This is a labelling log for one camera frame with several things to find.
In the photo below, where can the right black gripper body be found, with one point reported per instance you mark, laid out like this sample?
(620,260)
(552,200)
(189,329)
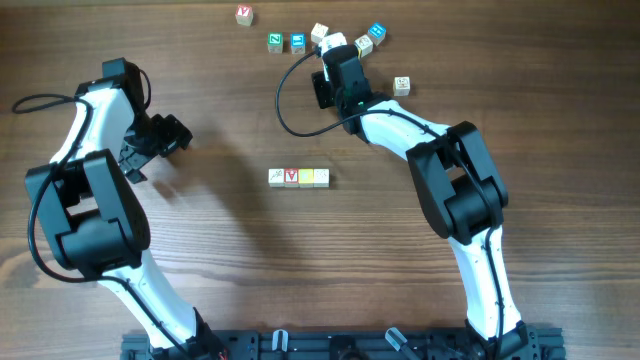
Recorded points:
(326,97)

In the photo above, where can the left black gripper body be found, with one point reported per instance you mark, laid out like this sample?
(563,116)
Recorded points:
(150,138)

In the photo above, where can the natural block with green side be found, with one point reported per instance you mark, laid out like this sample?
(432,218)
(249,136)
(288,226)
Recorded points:
(321,178)

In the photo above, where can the red letter V block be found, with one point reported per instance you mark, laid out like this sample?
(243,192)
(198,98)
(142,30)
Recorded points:
(291,177)

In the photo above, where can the natural picture block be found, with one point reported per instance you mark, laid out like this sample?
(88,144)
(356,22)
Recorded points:
(276,177)

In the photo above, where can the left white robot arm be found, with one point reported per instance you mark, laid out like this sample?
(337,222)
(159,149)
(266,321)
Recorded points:
(87,226)

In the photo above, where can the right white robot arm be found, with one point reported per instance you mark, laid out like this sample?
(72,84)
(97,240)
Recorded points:
(459,189)

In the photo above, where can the blue picture block left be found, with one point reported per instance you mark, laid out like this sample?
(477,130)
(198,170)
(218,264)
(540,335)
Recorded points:
(298,43)

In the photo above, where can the natural block number two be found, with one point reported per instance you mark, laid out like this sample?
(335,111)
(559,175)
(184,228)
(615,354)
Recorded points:
(365,44)

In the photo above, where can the natural wooden block top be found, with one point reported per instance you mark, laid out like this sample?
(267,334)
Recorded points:
(318,32)

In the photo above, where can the green letter N block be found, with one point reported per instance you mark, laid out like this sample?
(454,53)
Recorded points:
(275,42)

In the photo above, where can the natural block number four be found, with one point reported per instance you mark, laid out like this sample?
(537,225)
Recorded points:
(401,86)

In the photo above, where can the blue block far right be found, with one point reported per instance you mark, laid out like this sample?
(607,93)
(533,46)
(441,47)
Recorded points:
(377,32)

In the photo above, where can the red letter Y block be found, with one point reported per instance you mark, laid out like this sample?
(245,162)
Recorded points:
(244,15)

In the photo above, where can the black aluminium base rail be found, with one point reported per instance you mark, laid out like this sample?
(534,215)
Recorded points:
(526,343)

